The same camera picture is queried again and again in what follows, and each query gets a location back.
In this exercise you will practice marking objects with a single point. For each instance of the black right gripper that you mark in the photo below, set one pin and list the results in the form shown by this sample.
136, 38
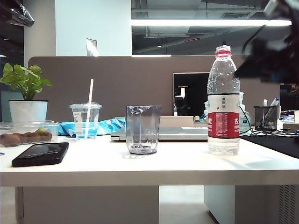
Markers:
280, 60

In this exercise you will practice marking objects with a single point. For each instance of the red label mineral water bottle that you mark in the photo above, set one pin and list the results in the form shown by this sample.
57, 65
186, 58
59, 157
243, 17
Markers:
223, 126

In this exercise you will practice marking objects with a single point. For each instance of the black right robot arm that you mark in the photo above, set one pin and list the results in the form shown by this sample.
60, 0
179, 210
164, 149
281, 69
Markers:
285, 14

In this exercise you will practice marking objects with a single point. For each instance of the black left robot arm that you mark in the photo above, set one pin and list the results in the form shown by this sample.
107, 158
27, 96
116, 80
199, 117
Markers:
16, 10

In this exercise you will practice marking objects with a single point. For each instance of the blue hand sanitizer pump bottle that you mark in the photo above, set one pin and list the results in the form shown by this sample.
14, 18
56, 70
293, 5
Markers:
245, 121

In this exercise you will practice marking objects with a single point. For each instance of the small clear teal bottle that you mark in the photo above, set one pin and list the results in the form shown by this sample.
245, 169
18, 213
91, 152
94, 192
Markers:
206, 112

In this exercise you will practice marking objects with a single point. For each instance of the transparent grey faceted mug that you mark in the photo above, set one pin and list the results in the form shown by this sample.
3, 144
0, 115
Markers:
142, 130

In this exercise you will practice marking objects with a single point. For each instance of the white pen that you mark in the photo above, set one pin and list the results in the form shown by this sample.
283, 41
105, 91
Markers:
265, 102

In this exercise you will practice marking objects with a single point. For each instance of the blue capped marker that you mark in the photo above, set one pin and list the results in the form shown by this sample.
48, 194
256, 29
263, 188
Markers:
275, 100

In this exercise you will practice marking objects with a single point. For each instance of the black office chair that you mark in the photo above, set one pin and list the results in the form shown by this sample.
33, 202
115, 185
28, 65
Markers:
288, 98

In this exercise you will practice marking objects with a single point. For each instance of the black mesh pen holder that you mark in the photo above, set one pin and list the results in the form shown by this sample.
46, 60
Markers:
266, 119

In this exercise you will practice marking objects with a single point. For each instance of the beige cardboard box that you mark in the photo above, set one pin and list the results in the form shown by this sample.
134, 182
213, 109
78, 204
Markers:
289, 126

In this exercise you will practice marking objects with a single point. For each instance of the black desk mat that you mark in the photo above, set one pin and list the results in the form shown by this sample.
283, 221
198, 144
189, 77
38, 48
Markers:
275, 143

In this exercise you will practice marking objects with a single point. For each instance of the beige flat box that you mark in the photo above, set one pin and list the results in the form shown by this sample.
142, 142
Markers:
175, 120

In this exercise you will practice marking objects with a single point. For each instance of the silver laptop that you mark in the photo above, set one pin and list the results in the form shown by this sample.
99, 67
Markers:
182, 134

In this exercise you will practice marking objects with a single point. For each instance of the brown desk partition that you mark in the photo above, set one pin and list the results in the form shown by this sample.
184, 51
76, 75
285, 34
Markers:
128, 81

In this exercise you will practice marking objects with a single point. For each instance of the white under-desk cabinet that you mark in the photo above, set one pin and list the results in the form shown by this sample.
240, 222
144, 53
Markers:
219, 203

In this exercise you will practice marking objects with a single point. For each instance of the blue patterned snack bag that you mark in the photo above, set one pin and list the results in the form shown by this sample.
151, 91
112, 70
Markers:
109, 124

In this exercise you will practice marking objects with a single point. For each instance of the white drinking straw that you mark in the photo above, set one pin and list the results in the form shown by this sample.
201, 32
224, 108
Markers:
90, 93

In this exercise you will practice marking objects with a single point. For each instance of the clear plastic lidded cup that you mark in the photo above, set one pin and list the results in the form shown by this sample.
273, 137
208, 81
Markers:
80, 116

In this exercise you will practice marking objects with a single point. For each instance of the grey under-desk panel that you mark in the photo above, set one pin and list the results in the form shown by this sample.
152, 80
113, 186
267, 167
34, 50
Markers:
88, 205

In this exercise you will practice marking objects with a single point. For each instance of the brown kiwi fruit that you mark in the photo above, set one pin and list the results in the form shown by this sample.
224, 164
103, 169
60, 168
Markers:
46, 136
25, 137
36, 137
10, 139

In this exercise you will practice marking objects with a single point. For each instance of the green fruit piece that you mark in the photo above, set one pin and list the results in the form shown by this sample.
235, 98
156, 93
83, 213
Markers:
40, 130

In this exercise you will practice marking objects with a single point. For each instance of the green leafy plant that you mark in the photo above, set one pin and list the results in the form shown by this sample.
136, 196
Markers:
25, 81

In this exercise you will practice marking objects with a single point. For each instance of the black smartphone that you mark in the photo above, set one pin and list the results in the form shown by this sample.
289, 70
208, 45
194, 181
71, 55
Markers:
40, 154

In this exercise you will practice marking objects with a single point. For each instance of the white plant pot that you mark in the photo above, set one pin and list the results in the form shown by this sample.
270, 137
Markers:
28, 110

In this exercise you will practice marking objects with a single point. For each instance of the clear plastic fruit container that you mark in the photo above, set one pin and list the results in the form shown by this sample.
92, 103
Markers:
28, 127

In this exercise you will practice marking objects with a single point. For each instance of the grey wall sign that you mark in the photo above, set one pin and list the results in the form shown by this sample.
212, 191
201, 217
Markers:
91, 46

